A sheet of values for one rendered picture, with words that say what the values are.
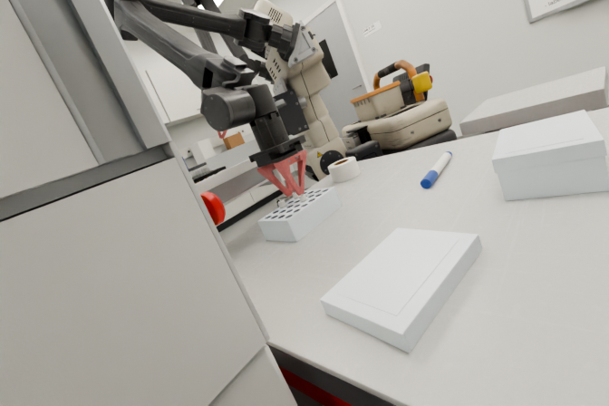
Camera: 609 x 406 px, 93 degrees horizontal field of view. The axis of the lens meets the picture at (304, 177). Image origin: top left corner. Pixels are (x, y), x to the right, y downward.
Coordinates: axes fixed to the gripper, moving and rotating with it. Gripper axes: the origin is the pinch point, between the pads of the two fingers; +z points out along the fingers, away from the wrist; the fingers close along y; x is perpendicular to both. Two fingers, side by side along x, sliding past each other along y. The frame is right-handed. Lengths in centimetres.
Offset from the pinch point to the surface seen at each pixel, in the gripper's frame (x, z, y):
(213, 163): 4.0, -10.1, -34.0
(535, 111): 51, 6, 29
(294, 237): -8.8, 4.6, 6.8
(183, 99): 155, -103, -347
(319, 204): -1.6, 2.5, 7.0
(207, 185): -10.5, -7.0, -10.3
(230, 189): -6.6, -4.3, -10.2
